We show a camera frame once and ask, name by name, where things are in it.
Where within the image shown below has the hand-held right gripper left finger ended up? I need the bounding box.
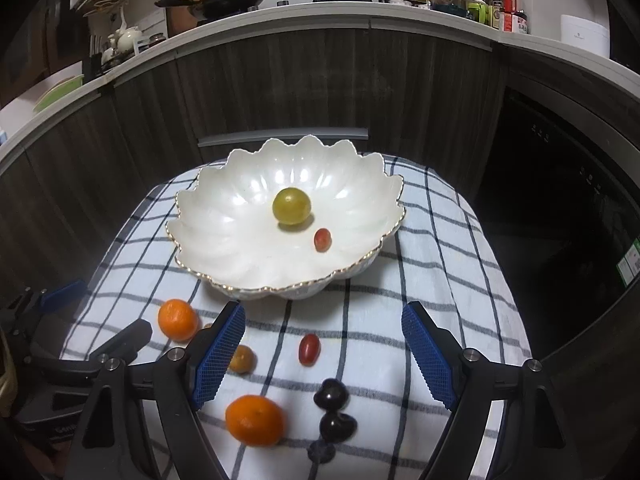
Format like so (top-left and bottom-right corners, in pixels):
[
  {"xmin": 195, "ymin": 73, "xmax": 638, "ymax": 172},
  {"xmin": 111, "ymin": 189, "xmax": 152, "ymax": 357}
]
[{"xmin": 65, "ymin": 301, "xmax": 247, "ymax": 480}]

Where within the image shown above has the white checked cloth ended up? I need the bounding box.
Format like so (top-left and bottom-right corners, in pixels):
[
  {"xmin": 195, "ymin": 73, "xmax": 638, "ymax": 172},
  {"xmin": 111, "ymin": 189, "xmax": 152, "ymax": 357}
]
[{"xmin": 60, "ymin": 152, "xmax": 533, "ymax": 480}]

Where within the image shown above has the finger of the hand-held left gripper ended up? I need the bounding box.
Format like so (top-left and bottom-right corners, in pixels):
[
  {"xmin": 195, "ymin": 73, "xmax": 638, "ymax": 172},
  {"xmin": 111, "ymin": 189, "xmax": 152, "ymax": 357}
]
[
  {"xmin": 0, "ymin": 280, "xmax": 87, "ymax": 333},
  {"xmin": 30, "ymin": 319, "xmax": 154, "ymax": 373}
]

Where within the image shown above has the white and red box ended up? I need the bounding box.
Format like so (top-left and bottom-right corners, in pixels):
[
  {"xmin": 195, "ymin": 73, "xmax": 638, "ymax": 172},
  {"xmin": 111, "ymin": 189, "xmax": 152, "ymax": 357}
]
[{"xmin": 500, "ymin": 12, "xmax": 532, "ymax": 35}]

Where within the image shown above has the white canister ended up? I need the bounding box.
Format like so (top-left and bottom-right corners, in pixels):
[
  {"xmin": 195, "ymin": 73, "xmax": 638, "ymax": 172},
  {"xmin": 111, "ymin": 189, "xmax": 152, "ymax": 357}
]
[{"xmin": 559, "ymin": 14, "xmax": 612, "ymax": 59}]

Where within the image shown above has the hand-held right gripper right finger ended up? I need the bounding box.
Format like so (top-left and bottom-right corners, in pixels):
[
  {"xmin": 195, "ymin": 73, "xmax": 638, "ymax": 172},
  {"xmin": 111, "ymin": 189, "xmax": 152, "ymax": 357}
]
[{"xmin": 401, "ymin": 301, "xmax": 583, "ymax": 480}]

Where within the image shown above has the large orange tangerine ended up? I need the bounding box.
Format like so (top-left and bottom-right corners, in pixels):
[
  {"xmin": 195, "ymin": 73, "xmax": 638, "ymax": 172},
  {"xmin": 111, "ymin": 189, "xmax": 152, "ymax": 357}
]
[{"xmin": 225, "ymin": 394, "xmax": 286, "ymax": 447}]

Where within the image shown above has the dark purple plum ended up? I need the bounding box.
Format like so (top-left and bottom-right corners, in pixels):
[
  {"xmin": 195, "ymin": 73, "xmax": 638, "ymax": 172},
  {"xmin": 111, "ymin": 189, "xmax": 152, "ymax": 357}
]
[
  {"xmin": 313, "ymin": 379, "xmax": 349, "ymax": 411},
  {"xmin": 319, "ymin": 410, "xmax": 357, "ymax": 445}
]

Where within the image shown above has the white teapot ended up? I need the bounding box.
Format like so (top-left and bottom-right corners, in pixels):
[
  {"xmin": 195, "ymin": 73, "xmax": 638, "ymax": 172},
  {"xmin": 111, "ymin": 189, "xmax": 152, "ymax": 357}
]
[{"xmin": 107, "ymin": 25, "xmax": 146, "ymax": 56}]

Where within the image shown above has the red cherry tomato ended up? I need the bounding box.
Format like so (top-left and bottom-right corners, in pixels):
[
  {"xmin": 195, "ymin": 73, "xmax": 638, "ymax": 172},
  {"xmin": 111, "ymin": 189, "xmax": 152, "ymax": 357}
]
[{"xmin": 298, "ymin": 333, "xmax": 321, "ymax": 367}]

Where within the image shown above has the small orange tangerine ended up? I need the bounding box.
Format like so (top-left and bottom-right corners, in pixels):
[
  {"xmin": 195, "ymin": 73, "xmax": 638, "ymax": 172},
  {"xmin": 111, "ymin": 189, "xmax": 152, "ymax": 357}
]
[{"xmin": 158, "ymin": 299, "xmax": 199, "ymax": 342}]

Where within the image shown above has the green plate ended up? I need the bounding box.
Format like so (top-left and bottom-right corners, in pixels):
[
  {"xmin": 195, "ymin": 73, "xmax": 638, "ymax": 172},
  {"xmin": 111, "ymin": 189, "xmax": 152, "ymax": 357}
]
[{"xmin": 32, "ymin": 74, "xmax": 86, "ymax": 113}]

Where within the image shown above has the dark wood kitchen cabinet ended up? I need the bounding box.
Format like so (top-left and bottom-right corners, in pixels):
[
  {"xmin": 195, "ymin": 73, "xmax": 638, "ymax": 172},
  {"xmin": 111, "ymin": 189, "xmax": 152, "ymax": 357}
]
[{"xmin": 0, "ymin": 25, "xmax": 511, "ymax": 311}]

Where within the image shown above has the green round fruit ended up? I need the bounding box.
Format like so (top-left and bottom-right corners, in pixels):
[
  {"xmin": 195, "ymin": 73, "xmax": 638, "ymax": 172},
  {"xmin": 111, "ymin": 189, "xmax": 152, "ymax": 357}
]
[{"xmin": 272, "ymin": 187, "xmax": 313, "ymax": 225}]

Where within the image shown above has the white scalloped bowl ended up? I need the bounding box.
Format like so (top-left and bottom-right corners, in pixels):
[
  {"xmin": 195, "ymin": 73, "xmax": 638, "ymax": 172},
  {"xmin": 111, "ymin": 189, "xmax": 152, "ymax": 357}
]
[{"xmin": 166, "ymin": 135, "xmax": 407, "ymax": 302}]

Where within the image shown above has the brown wooden cutting board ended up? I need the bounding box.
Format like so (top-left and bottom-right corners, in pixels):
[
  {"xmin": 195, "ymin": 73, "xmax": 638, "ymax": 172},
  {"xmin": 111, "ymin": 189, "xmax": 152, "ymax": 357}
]
[{"xmin": 162, "ymin": 0, "xmax": 211, "ymax": 38}]

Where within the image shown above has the black built-in dishwasher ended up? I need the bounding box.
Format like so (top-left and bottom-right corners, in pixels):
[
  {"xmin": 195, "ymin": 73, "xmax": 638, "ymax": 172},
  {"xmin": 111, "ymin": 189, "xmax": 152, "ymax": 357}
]
[{"xmin": 470, "ymin": 85, "xmax": 640, "ymax": 361}]

